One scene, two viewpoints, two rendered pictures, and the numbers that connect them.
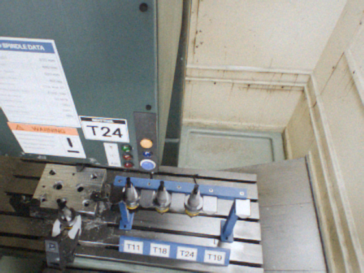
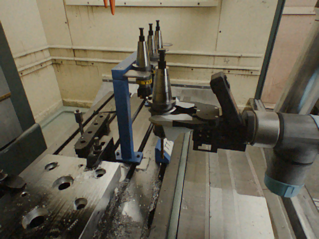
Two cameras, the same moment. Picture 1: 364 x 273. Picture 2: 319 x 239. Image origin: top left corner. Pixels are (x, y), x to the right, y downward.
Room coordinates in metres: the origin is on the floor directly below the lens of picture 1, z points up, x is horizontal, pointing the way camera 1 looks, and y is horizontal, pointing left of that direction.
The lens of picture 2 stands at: (0.49, 0.71, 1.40)
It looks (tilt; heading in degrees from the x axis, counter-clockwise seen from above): 29 degrees down; 270
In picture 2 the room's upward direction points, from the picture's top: straight up
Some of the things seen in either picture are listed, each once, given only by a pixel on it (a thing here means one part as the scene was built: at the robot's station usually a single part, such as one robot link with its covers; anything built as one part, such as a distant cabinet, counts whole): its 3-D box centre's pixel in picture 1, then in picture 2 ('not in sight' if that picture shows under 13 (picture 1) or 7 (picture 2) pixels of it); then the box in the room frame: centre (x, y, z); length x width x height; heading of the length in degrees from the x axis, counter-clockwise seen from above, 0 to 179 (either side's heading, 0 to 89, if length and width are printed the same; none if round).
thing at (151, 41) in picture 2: (162, 193); (151, 45); (0.53, -0.04, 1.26); 0.04 x 0.04 x 0.07
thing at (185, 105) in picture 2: (77, 229); (174, 114); (0.46, 0.26, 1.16); 0.09 x 0.03 x 0.06; 156
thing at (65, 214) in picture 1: (64, 210); (162, 83); (0.49, 0.29, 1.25); 0.04 x 0.04 x 0.07
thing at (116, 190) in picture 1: (116, 195); (138, 74); (0.56, 0.12, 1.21); 0.07 x 0.05 x 0.01; 169
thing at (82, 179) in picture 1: (70, 189); (53, 206); (0.75, 0.36, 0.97); 0.29 x 0.23 x 0.05; 79
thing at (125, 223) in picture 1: (123, 203); (124, 122); (0.61, 0.11, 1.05); 0.10 x 0.05 x 0.30; 169
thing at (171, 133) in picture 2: (59, 227); (170, 128); (0.47, 0.32, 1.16); 0.09 x 0.03 x 0.06; 2
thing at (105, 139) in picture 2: (105, 199); (100, 157); (0.68, 0.20, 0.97); 0.13 x 0.03 x 0.15; 79
